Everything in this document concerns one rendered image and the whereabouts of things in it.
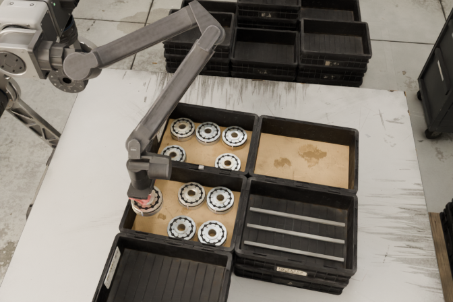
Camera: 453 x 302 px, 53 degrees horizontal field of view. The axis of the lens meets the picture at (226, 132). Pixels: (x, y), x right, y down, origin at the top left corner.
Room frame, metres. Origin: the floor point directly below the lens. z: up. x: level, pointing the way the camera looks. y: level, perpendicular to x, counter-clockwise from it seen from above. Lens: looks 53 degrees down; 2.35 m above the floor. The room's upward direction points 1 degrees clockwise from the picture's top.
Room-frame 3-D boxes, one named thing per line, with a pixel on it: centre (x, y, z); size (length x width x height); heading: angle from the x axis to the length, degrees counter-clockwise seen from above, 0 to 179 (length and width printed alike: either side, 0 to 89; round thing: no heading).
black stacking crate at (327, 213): (0.70, -0.25, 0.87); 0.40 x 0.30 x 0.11; 80
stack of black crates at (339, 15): (2.45, -0.66, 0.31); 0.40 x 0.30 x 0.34; 85
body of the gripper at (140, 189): (0.72, 0.26, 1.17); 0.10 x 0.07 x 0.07; 170
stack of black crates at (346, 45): (2.06, -0.63, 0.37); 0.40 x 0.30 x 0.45; 85
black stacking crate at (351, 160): (1.00, -0.30, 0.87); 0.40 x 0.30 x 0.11; 80
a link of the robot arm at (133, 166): (0.72, 0.25, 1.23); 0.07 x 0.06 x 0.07; 86
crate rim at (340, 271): (0.70, -0.25, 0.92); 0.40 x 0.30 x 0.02; 80
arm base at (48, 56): (0.95, 0.50, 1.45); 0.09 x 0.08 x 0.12; 175
